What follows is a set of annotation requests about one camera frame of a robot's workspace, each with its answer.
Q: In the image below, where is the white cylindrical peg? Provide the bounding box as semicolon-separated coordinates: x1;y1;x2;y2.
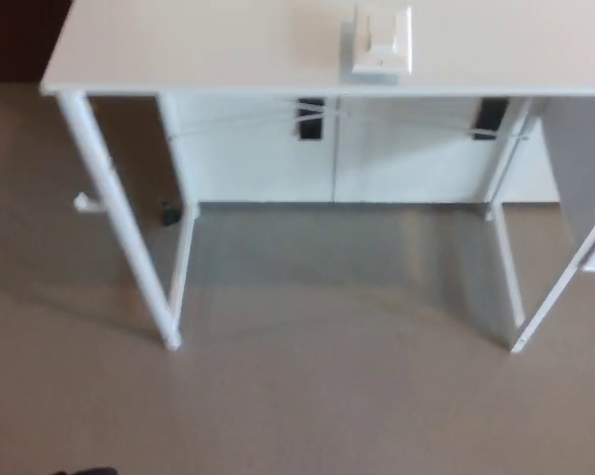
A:
72;192;106;215

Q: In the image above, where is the small black floor object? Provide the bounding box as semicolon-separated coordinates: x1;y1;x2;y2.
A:
157;200;182;227

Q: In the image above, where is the white metal table leg frame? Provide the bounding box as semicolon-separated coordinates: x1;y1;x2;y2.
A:
56;91;202;353
484;96;595;355

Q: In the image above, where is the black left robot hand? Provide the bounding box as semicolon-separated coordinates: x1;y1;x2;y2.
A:
53;466;119;475

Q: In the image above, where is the black recessed cabinet handle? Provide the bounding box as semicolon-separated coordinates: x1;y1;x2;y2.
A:
294;97;324;144
472;98;509;141

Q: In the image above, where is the white rocker light switch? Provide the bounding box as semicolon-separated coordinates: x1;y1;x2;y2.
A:
340;3;415;83

